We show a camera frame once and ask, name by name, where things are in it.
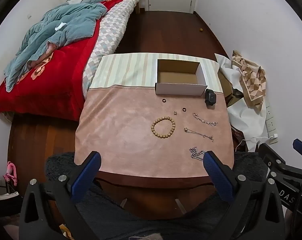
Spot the dark grey fuzzy cloth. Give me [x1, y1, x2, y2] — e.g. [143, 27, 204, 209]
[44, 151, 267, 240]

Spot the thin silver chain bracelet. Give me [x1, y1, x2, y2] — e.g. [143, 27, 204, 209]
[192, 113, 218, 127]

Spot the pink hanger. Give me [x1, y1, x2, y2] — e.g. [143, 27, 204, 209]
[4, 161, 18, 187]

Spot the brown geometric patterned cloth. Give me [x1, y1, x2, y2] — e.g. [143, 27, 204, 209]
[231, 50, 267, 110]

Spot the white cable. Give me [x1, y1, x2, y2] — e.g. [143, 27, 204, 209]
[237, 136, 269, 150]

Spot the chunky silver chain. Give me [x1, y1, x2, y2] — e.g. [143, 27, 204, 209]
[189, 147, 208, 159]

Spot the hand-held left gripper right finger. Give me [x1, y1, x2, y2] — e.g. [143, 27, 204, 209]
[203, 151, 287, 240]

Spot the white cardboard box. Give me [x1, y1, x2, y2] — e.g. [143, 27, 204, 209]
[155, 59, 208, 97]

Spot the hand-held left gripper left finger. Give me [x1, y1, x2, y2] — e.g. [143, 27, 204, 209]
[19, 151, 102, 240]

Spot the silver pendant necklace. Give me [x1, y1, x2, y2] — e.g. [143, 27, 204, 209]
[183, 127, 214, 142]

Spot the teal quilt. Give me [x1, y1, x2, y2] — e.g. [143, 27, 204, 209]
[3, 0, 139, 92]

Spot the black smartwatch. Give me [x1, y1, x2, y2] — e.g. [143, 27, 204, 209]
[204, 89, 218, 105]

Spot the white cloth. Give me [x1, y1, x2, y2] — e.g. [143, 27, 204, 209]
[214, 53, 269, 153]

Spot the white wall power socket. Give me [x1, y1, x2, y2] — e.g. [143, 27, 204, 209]
[265, 100, 279, 145]

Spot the wooden bead bracelet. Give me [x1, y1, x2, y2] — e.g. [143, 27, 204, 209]
[151, 116, 176, 139]

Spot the brown wooden table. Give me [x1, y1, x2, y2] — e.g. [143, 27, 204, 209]
[96, 171, 216, 220]

